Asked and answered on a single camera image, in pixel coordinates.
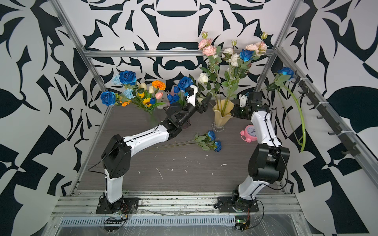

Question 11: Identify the yellow wavy glass vase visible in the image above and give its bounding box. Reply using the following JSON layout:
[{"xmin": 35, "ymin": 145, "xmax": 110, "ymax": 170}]
[{"xmin": 212, "ymin": 99, "xmax": 234, "ymax": 132}]

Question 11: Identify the blue rose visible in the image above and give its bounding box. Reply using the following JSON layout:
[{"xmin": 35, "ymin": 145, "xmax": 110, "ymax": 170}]
[
  {"xmin": 265, "ymin": 67, "xmax": 294, "ymax": 91},
  {"xmin": 224, "ymin": 48, "xmax": 255, "ymax": 101},
  {"xmin": 177, "ymin": 76, "xmax": 194, "ymax": 91},
  {"xmin": 167, "ymin": 131, "xmax": 216, "ymax": 147}
]

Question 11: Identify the blue rose low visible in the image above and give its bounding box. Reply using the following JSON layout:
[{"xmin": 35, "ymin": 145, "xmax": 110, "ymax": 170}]
[{"xmin": 157, "ymin": 140, "xmax": 222, "ymax": 152}]

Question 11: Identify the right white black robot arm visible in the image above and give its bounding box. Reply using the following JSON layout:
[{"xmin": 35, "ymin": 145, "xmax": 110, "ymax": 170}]
[{"xmin": 231, "ymin": 92, "xmax": 290, "ymax": 204}]

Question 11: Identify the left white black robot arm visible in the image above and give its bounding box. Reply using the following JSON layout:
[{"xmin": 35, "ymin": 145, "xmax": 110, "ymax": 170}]
[{"xmin": 101, "ymin": 93, "xmax": 212, "ymax": 205}]

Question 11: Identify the tulip bouquet blue white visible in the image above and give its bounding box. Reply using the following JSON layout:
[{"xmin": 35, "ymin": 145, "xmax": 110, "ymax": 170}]
[{"xmin": 167, "ymin": 86, "xmax": 188, "ymax": 107}]

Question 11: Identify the pink alarm clock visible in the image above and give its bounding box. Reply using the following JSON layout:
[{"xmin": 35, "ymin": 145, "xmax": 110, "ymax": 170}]
[{"xmin": 239, "ymin": 124, "xmax": 258, "ymax": 143}]

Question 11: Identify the pink and white flower bouquet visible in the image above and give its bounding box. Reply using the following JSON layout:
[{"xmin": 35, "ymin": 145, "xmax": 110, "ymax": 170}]
[{"xmin": 197, "ymin": 31, "xmax": 268, "ymax": 100}]

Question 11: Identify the mixed sunflower bouquet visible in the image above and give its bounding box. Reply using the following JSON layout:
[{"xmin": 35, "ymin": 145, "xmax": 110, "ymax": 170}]
[{"xmin": 100, "ymin": 70, "xmax": 167, "ymax": 114}]

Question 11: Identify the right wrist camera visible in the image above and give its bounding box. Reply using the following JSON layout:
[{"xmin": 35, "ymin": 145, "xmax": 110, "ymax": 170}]
[{"xmin": 239, "ymin": 94, "xmax": 248, "ymax": 107}]

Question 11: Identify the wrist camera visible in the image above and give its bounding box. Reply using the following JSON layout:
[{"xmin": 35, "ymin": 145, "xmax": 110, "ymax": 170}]
[
  {"xmin": 239, "ymin": 94, "xmax": 248, "ymax": 107},
  {"xmin": 185, "ymin": 85, "xmax": 198, "ymax": 107}
]

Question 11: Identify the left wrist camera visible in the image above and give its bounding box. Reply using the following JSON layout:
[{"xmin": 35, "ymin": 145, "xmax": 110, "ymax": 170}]
[{"xmin": 185, "ymin": 85, "xmax": 198, "ymax": 107}]

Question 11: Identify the green curved hose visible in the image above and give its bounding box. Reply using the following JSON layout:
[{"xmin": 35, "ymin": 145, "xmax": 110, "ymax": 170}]
[{"xmin": 276, "ymin": 83, "xmax": 307, "ymax": 153}]

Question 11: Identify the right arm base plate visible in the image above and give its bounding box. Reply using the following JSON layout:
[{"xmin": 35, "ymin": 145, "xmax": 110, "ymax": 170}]
[{"xmin": 214, "ymin": 196, "xmax": 259, "ymax": 213}]

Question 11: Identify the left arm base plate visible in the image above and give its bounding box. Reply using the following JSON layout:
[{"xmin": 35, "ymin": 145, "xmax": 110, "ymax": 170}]
[{"xmin": 95, "ymin": 196, "xmax": 140, "ymax": 214}]

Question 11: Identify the black hook rail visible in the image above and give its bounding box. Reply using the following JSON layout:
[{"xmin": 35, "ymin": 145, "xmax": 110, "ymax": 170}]
[{"xmin": 294, "ymin": 71, "xmax": 361, "ymax": 157}]

